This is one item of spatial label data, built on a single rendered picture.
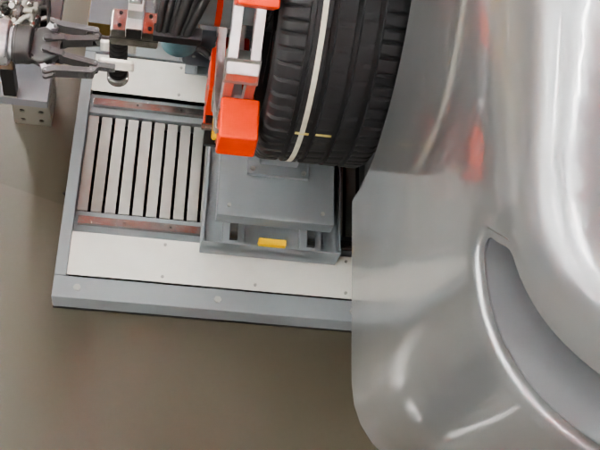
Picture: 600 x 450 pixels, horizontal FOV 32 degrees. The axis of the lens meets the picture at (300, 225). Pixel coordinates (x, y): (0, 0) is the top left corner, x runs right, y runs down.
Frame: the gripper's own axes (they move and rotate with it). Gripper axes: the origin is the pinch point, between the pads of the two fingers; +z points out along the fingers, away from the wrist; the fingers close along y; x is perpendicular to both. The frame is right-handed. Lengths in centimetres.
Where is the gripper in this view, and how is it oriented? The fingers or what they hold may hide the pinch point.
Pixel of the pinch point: (118, 55)
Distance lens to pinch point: 212.0
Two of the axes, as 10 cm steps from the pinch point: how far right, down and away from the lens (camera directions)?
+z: 9.9, 1.0, 1.4
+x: 1.7, -4.2, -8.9
